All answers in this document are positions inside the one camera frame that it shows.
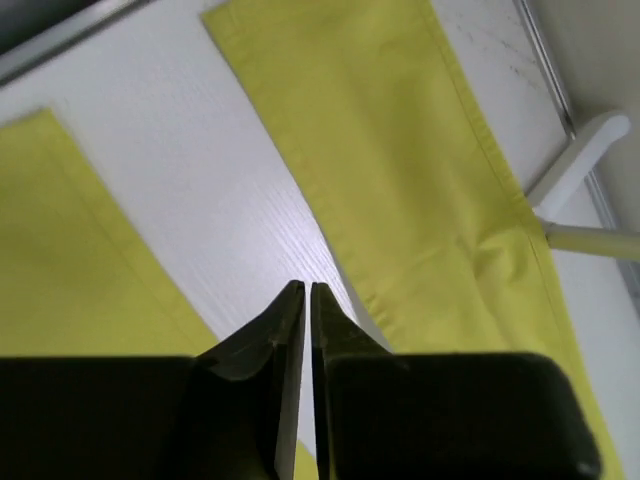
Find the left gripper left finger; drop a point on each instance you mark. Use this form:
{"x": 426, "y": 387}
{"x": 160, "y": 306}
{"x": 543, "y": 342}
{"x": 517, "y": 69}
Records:
{"x": 247, "y": 407}

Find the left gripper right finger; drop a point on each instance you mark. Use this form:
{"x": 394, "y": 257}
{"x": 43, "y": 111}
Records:
{"x": 333, "y": 334}

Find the yellow-green trousers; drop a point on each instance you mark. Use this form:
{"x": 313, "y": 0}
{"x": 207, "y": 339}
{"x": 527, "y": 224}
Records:
{"x": 163, "y": 180}

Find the white clothes rack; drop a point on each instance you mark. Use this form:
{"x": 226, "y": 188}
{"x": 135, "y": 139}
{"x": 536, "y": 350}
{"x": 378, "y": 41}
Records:
{"x": 566, "y": 175}

